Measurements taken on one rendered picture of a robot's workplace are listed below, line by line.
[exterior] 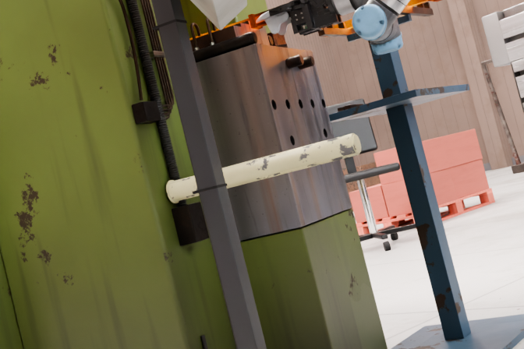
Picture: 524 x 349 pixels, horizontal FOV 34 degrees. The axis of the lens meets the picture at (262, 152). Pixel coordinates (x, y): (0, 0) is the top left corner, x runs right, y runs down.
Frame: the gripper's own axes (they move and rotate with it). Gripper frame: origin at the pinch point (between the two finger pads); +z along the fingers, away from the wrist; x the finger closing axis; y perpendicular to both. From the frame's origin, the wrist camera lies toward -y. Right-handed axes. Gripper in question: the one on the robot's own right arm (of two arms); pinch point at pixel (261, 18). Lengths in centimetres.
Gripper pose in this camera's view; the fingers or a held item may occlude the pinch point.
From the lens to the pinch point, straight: 221.5
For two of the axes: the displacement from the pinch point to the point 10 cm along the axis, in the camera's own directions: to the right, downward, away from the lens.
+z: -8.8, 2.4, 4.1
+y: 2.4, 9.7, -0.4
